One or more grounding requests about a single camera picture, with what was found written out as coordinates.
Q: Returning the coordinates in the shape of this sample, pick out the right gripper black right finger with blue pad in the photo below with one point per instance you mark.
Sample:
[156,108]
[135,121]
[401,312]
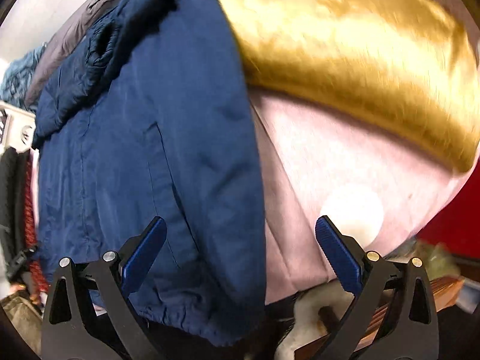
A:
[409,328]

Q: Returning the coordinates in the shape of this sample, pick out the grey blanket on bed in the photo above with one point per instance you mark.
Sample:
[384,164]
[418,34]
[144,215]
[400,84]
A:
[62,44]

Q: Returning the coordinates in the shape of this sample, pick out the golden yellow satin garment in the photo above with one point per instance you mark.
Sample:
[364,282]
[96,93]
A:
[403,65]

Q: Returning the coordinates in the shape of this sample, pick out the pink polka dot sheet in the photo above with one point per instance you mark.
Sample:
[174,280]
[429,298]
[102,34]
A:
[315,161]

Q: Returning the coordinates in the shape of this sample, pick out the navy blue jacket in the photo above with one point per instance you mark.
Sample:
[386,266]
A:
[149,116]

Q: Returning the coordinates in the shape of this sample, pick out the teal bed skirt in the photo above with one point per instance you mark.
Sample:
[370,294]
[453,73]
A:
[18,78]

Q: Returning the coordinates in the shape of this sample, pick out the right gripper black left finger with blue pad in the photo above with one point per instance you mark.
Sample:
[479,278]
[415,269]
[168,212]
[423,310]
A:
[88,314]

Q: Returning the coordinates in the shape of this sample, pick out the white machine with screen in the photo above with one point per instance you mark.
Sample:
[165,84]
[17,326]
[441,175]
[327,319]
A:
[17,128]

